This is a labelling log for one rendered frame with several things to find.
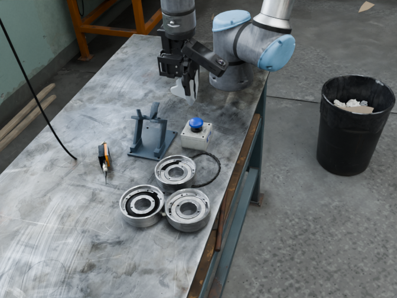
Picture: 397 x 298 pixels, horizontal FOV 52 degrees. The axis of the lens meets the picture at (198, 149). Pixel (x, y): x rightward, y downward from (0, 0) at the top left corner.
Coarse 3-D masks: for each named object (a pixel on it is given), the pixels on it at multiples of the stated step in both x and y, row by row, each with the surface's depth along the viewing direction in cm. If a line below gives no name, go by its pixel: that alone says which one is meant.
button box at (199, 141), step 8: (184, 128) 114; (192, 128) 113; (200, 128) 113; (208, 128) 114; (184, 136) 112; (192, 136) 112; (200, 136) 111; (208, 136) 113; (184, 144) 114; (192, 144) 113; (200, 144) 112; (208, 144) 115
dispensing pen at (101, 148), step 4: (104, 144) 111; (100, 148) 110; (104, 148) 110; (100, 152) 109; (104, 152) 109; (100, 156) 108; (104, 156) 108; (100, 160) 109; (104, 160) 109; (100, 164) 110; (104, 164) 107; (104, 168) 107; (104, 172) 106
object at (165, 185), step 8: (168, 160) 107; (184, 160) 107; (192, 160) 105; (160, 168) 105; (168, 168) 105; (176, 168) 105; (184, 168) 105; (192, 168) 104; (160, 176) 104; (168, 176) 103; (184, 176) 102; (192, 176) 101; (160, 184) 101; (168, 184) 99; (176, 184) 99; (184, 184) 100; (192, 184) 102; (168, 192) 102
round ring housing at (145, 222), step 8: (144, 184) 99; (128, 192) 98; (136, 192) 99; (152, 192) 99; (160, 192) 97; (120, 200) 96; (136, 200) 97; (144, 200) 98; (152, 200) 97; (160, 200) 97; (120, 208) 94; (136, 208) 98; (152, 208) 95; (160, 208) 93; (128, 216) 92; (152, 216) 92; (160, 216) 94; (136, 224) 93; (144, 224) 93; (152, 224) 95
